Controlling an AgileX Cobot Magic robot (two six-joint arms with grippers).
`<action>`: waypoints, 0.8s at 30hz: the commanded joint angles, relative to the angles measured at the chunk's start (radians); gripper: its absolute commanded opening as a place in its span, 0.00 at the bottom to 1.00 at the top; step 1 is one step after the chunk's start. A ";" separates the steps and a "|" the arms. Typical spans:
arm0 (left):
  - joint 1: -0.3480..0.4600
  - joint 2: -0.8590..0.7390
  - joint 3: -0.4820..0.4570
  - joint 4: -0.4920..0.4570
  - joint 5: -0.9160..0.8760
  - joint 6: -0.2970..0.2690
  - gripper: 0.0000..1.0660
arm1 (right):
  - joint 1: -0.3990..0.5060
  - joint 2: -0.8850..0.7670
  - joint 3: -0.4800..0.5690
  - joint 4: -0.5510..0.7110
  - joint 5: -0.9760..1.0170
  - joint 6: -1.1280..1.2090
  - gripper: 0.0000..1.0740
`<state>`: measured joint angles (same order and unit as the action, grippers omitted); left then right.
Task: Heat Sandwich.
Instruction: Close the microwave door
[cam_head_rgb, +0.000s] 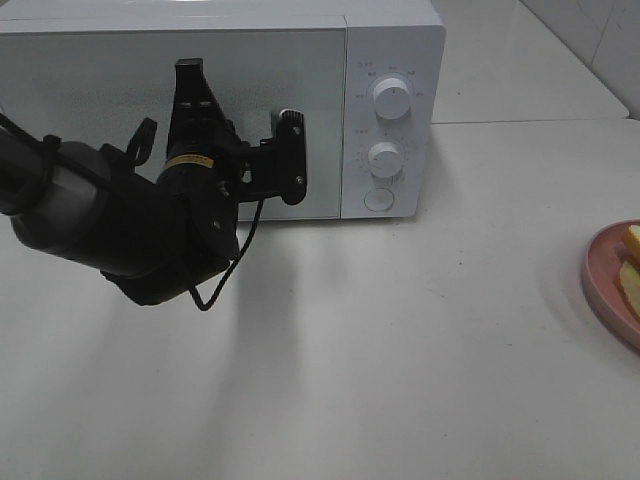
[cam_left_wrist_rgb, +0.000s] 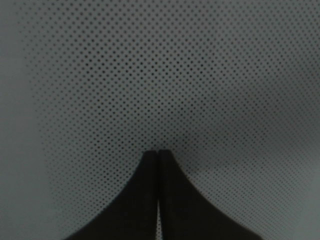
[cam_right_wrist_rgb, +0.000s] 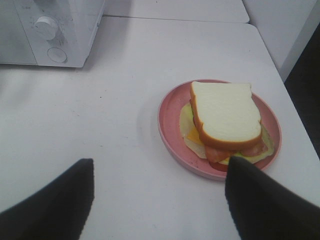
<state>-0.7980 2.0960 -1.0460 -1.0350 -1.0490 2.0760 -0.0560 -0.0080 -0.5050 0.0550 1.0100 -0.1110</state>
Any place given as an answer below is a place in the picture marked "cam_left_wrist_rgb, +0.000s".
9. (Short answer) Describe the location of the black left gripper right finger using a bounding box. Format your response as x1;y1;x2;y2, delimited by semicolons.
158;150;255;240

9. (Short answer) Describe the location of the white microwave door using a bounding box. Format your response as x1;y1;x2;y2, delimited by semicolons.
0;0;320;240

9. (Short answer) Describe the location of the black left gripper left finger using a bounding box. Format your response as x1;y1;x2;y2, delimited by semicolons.
67;151;158;240

